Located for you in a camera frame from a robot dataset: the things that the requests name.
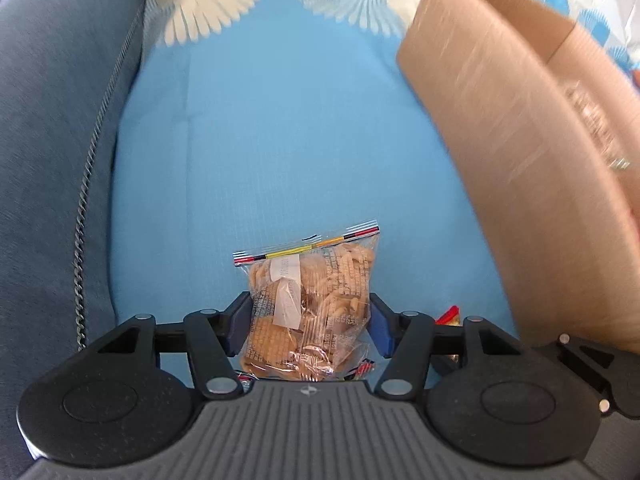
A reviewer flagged blue fan print blanket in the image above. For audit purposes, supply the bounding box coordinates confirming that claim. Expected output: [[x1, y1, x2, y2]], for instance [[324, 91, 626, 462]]
[[107, 0, 640, 393]]

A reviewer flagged cardboard box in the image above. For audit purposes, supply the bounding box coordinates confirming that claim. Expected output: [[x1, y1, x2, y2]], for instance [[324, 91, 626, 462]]
[[396, 0, 640, 356]]

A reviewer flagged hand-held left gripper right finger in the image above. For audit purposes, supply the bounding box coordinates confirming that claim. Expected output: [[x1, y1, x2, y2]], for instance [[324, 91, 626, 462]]
[[367, 292, 525, 402]]

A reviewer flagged blue fabric sofa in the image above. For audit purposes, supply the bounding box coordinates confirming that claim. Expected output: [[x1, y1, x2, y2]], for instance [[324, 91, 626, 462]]
[[0, 0, 152, 463]]

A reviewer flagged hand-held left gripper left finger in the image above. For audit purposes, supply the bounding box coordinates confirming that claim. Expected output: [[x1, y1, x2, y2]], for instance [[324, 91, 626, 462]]
[[86, 291, 253, 402]]

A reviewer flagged clear bag of biscuits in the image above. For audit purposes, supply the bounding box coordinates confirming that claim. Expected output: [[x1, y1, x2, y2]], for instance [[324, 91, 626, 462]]
[[232, 218, 382, 382]]

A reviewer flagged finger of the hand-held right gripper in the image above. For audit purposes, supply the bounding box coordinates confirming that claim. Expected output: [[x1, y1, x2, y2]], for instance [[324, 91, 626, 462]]
[[544, 332, 640, 418]]

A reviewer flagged red yellow snack packet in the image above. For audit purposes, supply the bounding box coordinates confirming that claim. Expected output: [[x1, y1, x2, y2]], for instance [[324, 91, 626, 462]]
[[433, 304, 462, 327]]

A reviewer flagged clear crinkled snack packet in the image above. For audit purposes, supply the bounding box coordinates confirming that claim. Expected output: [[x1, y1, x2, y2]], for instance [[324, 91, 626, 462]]
[[562, 77, 634, 172]]

